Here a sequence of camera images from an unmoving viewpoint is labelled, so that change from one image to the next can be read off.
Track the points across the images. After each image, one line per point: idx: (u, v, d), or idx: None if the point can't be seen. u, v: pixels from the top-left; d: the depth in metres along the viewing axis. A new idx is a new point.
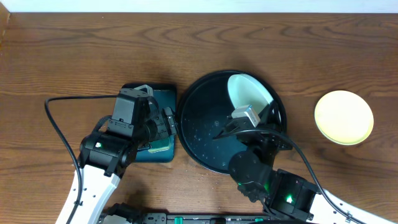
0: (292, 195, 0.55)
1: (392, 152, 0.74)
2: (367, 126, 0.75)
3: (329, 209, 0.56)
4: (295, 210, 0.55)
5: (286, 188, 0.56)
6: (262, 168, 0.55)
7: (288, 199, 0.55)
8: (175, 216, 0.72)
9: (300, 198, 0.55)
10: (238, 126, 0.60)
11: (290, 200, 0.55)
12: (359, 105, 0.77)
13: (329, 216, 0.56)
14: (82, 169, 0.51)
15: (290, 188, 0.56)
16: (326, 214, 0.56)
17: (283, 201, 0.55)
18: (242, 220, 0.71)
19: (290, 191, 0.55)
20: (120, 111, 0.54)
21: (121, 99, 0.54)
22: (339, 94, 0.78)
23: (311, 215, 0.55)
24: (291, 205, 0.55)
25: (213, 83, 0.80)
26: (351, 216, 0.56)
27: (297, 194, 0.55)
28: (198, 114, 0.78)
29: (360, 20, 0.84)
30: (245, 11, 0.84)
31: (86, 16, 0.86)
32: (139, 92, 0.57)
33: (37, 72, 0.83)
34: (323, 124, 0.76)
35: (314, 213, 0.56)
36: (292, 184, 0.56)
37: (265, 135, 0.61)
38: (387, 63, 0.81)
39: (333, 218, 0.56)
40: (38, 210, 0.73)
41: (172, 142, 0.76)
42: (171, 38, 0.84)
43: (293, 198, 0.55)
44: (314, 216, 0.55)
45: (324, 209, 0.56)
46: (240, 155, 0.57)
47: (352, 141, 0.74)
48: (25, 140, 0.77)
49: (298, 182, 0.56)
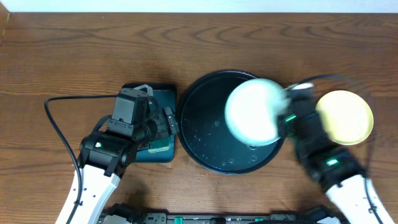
0: (336, 162, 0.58)
1: (392, 152, 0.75)
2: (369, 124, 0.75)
3: (360, 192, 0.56)
4: (331, 172, 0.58)
5: (334, 154, 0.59)
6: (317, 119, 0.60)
7: (330, 162, 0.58)
8: (175, 216, 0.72)
9: (342, 168, 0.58)
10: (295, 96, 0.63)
11: (333, 162, 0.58)
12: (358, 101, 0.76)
13: (356, 198, 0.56)
14: (82, 169, 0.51)
15: (336, 154, 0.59)
16: (354, 195, 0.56)
17: (326, 160, 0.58)
18: (242, 220, 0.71)
19: (336, 157, 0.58)
20: (121, 111, 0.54)
21: (121, 98, 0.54)
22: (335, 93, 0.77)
23: (339, 185, 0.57)
24: (329, 168, 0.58)
25: (213, 83, 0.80)
26: (374, 210, 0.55)
27: (342, 164, 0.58)
28: (198, 114, 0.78)
29: (360, 20, 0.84)
30: (245, 10, 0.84)
31: (86, 16, 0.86)
32: (139, 92, 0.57)
33: (37, 72, 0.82)
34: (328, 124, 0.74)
35: (344, 185, 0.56)
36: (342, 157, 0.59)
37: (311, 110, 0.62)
38: (388, 63, 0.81)
39: (358, 200, 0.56)
40: (38, 210, 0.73)
41: (172, 142, 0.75)
42: (171, 38, 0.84)
43: (335, 163, 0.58)
44: (341, 188, 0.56)
45: (355, 191, 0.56)
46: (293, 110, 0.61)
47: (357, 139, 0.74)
48: (25, 140, 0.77)
49: (344, 155, 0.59)
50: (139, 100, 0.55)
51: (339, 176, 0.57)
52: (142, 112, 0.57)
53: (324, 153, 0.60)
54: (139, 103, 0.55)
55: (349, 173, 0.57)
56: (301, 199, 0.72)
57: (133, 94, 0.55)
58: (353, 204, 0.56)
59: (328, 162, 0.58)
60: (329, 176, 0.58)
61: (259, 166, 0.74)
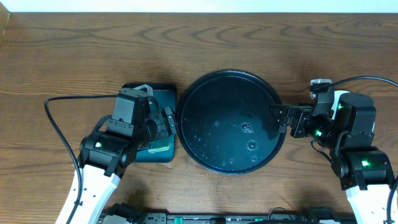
0: (370, 165, 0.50)
1: (391, 152, 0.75)
2: None
3: (380, 201, 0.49)
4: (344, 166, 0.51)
5: (360, 155, 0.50)
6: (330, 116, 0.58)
7: (363, 162, 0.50)
8: (175, 216, 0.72)
9: (374, 171, 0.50)
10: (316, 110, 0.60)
11: (366, 163, 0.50)
12: None
13: (377, 204, 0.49)
14: (82, 169, 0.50)
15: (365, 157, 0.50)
16: (375, 201, 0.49)
17: (357, 160, 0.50)
18: (242, 220, 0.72)
19: (366, 158, 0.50)
20: (122, 111, 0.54)
21: (121, 98, 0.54)
22: None
23: (364, 187, 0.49)
24: (359, 168, 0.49)
25: (213, 83, 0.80)
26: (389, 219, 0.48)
27: (375, 165, 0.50)
28: (198, 114, 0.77)
29: (360, 19, 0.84)
30: (244, 11, 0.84)
31: (87, 16, 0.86)
32: (139, 92, 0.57)
33: (37, 72, 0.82)
34: None
35: (368, 190, 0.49)
36: (383, 160, 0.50)
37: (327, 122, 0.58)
38: (387, 64, 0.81)
39: (375, 207, 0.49)
40: (40, 210, 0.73)
41: (172, 142, 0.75)
42: (171, 38, 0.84)
43: (367, 166, 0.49)
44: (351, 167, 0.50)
45: (374, 200, 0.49)
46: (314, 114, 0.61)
47: None
48: (25, 140, 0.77)
49: (385, 163, 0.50)
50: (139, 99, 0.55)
51: (365, 177, 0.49)
52: (142, 112, 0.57)
53: (353, 158, 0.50)
54: (139, 102, 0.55)
55: (374, 175, 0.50)
56: (301, 199, 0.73)
57: (133, 93, 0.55)
58: (369, 210, 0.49)
59: (359, 161, 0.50)
60: (357, 177, 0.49)
61: (259, 166, 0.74)
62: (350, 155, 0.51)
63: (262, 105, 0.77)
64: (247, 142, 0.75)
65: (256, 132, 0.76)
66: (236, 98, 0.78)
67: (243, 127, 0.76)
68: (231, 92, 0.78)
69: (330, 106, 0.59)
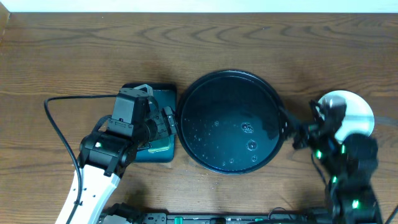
0: (359, 206, 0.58)
1: (392, 152, 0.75)
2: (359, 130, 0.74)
3: None
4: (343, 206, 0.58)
5: (354, 196, 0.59)
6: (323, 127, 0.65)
7: (353, 203, 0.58)
8: (175, 216, 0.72)
9: (363, 212, 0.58)
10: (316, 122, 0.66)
11: (356, 204, 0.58)
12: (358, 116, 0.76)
13: None
14: (82, 169, 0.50)
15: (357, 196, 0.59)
16: None
17: (349, 202, 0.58)
18: (242, 220, 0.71)
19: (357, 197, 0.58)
20: (122, 110, 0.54)
21: (121, 98, 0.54)
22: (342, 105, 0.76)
23: None
24: (350, 210, 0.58)
25: (213, 83, 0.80)
26: None
27: (364, 207, 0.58)
28: (198, 114, 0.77)
29: (360, 20, 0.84)
30: (244, 11, 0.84)
31: (87, 16, 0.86)
32: (139, 92, 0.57)
33: (37, 72, 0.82)
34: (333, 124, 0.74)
35: None
36: (369, 201, 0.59)
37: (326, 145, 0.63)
38: (388, 63, 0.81)
39: None
40: (39, 210, 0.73)
41: (172, 142, 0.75)
42: (171, 38, 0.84)
43: (356, 208, 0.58)
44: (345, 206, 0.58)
45: None
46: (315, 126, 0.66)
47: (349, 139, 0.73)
48: (25, 140, 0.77)
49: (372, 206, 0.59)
50: (139, 99, 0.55)
51: (356, 218, 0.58)
52: (142, 112, 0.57)
53: (344, 201, 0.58)
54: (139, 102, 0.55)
55: (364, 218, 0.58)
56: (301, 199, 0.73)
57: (134, 93, 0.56)
58: None
59: (351, 203, 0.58)
60: (347, 218, 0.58)
61: (259, 166, 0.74)
62: (342, 196, 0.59)
63: (261, 106, 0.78)
64: (247, 143, 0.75)
65: (256, 133, 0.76)
66: (236, 98, 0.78)
67: (243, 127, 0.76)
68: (231, 92, 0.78)
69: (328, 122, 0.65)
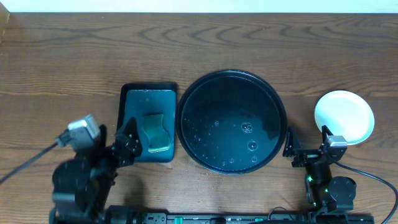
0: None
1: (393, 152, 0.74)
2: (359, 130, 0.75)
3: None
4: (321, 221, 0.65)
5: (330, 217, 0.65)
6: (334, 154, 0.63)
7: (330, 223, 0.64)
8: (175, 216, 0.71)
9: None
10: (333, 149, 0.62)
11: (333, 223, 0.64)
12: (358, 116, 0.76)
13: None
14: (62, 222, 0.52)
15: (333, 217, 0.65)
16: None
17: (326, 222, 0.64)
18: (242, 220, 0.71)
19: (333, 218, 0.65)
20: (74, 142, 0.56)
21: (73, 127, 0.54)
22: (342, 105, 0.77)
23: None
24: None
25: (213, 83, 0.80)
26: None
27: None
28: (198, 114, 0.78)
29: (359, 20, 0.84)
30: (244, 11, 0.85)
31: (87, 17, 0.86)
32: (83, 170, 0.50)
33: (37, 72, 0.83)
34: (331, 124, 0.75)
35: None
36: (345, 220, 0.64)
37: (324, 176, 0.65)
38: (387, 63, 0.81)
39: None
40: (38, 210, 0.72)
41: (172, 142, 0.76)
42: (171, 38, 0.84)
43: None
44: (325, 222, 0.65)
45: None
46: (326, 150, 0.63)
47: (348, 138, 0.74)
48: (26, 140, 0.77)
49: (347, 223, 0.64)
50: (90, 137, 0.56)
51: None
52: (92, 186, 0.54)
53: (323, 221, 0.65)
54: (91, 144, 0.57)
55: None
56: (301, 200, 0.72)
57: (79, 178, 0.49)
58: None
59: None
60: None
61: (259, 166, 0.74)
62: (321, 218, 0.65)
63: (261, 106, 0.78)
64: (247, 143, 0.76)
65: (256, 133, 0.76)
66: (236, 98, 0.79)
67: (243, 127, 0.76)
68: (231, 93, 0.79)
69: (336, 152, 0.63)
